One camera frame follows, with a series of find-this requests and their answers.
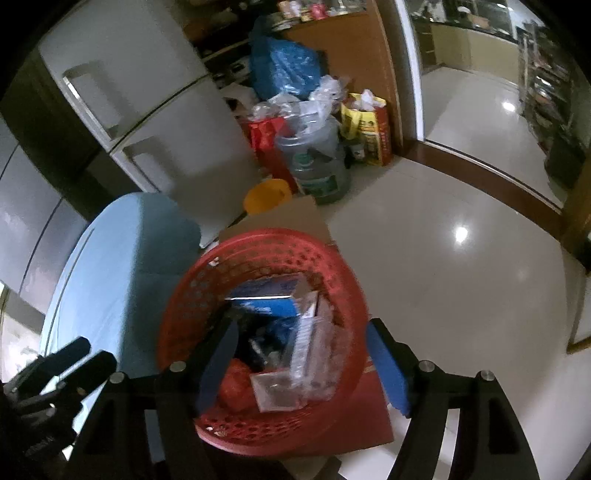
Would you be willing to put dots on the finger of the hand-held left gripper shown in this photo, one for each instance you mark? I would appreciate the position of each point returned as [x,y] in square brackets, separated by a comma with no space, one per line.
[90,369]
[67,353]

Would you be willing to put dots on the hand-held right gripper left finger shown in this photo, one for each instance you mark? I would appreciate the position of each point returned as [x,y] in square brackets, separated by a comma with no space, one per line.
[217,364]

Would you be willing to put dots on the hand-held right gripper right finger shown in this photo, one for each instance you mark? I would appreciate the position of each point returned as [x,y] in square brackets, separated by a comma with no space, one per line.
[388,369]

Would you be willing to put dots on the clear crinkled plastic wrap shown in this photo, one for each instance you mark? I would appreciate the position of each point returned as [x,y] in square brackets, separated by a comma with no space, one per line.
[332,364]

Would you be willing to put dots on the crushed blue white paper cup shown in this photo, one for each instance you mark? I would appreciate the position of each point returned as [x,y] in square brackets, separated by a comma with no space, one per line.
[263,300]

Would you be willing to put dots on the red plastic basket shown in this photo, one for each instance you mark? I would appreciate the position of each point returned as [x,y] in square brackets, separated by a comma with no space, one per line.
[198,286]

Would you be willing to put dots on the white red medicine box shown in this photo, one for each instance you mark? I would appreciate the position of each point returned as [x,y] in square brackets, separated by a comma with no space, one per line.
[304,332]

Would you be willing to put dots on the blue tablecloth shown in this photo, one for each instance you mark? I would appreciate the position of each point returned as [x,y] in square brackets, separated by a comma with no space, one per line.
[115,258]

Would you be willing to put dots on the grey refrigerator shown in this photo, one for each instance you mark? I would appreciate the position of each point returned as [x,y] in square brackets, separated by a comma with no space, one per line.
[32,207]

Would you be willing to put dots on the large brown cardboard box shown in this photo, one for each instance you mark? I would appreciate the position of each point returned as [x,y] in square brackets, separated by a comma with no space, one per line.
[295,217]

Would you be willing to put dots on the yellow plastic bucket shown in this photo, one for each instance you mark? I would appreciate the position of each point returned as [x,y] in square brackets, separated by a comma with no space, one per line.
[265,194]

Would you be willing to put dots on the large clear water jug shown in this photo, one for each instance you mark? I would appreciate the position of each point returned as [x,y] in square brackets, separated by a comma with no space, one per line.
[318,175]

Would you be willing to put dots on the small dark bottle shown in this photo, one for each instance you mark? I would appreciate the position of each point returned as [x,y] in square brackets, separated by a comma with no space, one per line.
[355,150]

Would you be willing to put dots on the large red gift bag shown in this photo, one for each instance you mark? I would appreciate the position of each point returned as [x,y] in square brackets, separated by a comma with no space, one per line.
[265,138]

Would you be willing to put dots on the yellow paper bag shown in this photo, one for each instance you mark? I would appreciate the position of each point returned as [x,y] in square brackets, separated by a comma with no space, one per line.
[374,134]

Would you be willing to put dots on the white plastic shopping bag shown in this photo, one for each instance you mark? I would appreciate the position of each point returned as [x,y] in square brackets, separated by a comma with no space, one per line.
[328,90]

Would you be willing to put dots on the white refrigerator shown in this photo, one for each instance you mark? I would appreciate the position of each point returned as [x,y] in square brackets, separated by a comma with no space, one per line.
[138,55]

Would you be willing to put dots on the large blue plastic sack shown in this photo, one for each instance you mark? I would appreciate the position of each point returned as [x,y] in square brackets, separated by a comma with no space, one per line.
[286,64]

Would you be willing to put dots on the dark goods rack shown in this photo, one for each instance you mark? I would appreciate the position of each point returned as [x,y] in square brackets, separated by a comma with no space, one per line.
[549,101]

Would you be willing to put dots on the wooden shelf cabinet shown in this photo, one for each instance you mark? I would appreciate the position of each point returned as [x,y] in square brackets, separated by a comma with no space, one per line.
[360,55]

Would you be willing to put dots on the beige kitchen counter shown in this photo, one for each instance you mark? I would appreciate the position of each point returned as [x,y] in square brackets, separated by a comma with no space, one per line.
[461,50]

